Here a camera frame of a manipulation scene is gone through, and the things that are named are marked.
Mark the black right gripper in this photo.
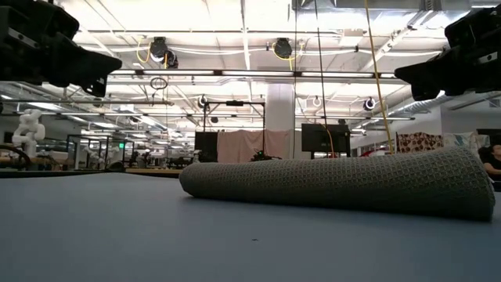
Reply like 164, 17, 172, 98
394, 3, 501, 102

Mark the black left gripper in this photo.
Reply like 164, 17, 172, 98
0, 0, 124, 99

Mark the grey waffle-weave towel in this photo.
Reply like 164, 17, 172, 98
178, 145, 496, 222

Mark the brown floral cloth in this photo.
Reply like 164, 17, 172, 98
395, 132, 445, 154

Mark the teal leaf-print cloth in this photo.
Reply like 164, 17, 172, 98
443, 132, 491, 150

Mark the black cabinet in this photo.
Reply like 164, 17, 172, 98
476, 128, 501, 146

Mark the wooden table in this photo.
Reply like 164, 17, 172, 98
124, 168, 186, 175

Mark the large black monitor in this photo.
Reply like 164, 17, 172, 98
301, 123, 351, 158

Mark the small black monitor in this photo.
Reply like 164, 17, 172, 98
194, 131, 219, 163

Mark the pink cloth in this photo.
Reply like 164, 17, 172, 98
217, 129, 293, 164

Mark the small black robot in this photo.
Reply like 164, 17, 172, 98
250, 150, 283, 163

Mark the thick hanging yellow cable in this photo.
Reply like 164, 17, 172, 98
363, 0, 395, 155

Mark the black cage frame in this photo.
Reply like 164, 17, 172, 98
66, 134, 136, 171

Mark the black ceiling cable reel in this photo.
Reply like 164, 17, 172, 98
273, 37, 294, 60
150, 36, 169, 58
165, 49, 179, 70

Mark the black table frame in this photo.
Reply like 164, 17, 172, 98
0, 168, 183, 179

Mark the black curved hose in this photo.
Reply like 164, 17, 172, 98
0, 144, 34, 171

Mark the long hanging black cable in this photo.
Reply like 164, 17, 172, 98
314, 0, 332, 158

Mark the thin yellow cable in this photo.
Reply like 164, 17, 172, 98
320, 124, 337, 159

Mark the black pole frame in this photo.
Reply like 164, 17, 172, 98
202, 100, 268, 164

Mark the long ceiling light rail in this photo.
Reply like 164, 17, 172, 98
106, 68, 409, 78

